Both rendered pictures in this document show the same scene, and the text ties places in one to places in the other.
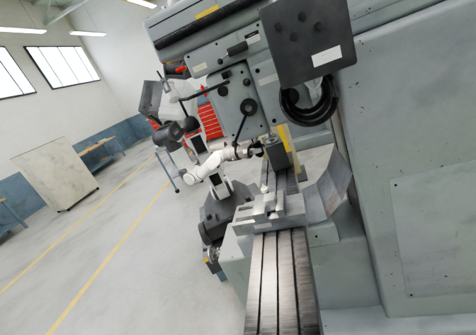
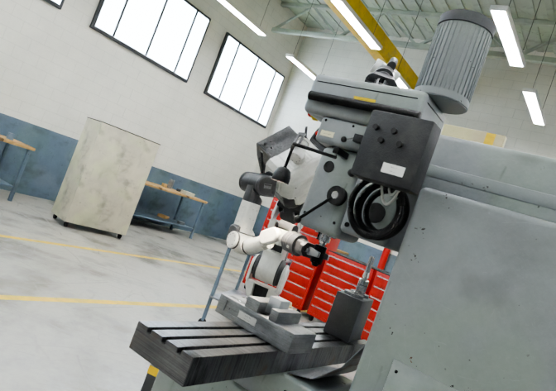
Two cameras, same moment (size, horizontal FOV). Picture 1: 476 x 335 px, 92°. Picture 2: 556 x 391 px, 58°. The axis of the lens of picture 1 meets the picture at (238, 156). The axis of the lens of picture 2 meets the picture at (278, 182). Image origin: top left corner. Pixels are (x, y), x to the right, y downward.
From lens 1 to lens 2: 1.02 m
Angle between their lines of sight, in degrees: 29
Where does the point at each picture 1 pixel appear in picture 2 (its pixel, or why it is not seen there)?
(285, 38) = (376, 138)
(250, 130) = (322, 220)
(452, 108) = (490, 319)
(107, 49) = not seen: hidden behind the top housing
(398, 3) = (513, 200)
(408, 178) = (412, 373)
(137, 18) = not seen: hidden behind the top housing
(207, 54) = (340, 128)
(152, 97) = (280, 143)
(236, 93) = (337, 176)
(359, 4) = (481, 178)
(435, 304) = not seen: outside the picture
